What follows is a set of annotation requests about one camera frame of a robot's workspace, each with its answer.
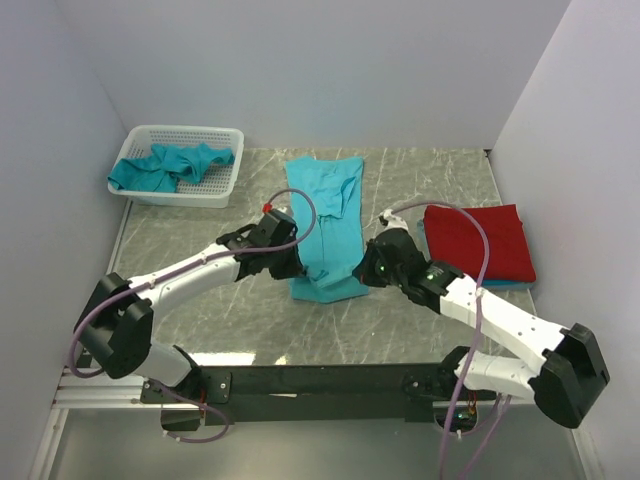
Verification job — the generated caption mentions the aluminium rail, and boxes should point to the aluminium rail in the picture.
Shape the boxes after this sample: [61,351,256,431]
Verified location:
[51,363,583,409]

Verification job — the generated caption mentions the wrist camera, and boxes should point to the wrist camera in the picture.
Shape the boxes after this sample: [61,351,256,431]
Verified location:
[374,228,421,259]
[256,210,297,247]

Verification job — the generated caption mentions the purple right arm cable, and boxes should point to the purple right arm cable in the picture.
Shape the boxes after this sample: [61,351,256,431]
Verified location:
[379,202,514,480]

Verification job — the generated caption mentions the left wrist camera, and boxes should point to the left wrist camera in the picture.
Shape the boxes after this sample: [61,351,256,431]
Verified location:
[256,210,297,247]

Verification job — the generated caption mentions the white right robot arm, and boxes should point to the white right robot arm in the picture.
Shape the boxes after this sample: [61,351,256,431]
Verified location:
[353,229,610,429]

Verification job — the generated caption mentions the folded red t-shirt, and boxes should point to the folded red t-shirt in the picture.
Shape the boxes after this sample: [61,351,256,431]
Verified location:
[423,204,537,286]

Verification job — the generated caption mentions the light blue t-shirt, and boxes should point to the light blue t-shirt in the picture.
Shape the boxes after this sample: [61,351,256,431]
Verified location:
[285,157,369,304]

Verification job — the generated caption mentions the teal crumpled t-shirt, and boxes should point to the teal crumpled t-shirt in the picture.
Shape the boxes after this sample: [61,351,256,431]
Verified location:
[108,143,235,193]

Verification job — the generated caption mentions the white plastic basket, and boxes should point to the white plastic basket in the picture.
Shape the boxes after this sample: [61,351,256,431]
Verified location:
[107,125,244,208]

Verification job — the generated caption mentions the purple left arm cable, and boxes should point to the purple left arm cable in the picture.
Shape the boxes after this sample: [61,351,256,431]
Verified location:
[67,188,317,445]

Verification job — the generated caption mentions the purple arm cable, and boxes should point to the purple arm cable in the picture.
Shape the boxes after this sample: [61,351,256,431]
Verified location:
[67,188,317,445]
[379,202,514,480]

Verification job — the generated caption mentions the folded grey-blue t-shirt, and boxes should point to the folded grey-blue t-shirt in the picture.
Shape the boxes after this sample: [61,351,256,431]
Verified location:
[417,219,428,250]

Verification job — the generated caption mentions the folded blue t-shirt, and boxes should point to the folded blue t-shirt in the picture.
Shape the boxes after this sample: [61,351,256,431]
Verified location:
[482,279,533,291]

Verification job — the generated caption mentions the black mounting base bar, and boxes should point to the black mounting base bar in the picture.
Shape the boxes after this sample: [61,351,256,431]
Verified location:
[139,363,499,431]

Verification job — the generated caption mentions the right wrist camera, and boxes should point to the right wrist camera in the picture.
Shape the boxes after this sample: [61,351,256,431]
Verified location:
[374,228,421,259]

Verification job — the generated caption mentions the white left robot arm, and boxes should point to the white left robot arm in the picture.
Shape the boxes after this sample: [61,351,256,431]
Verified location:
[67,232,303,402]

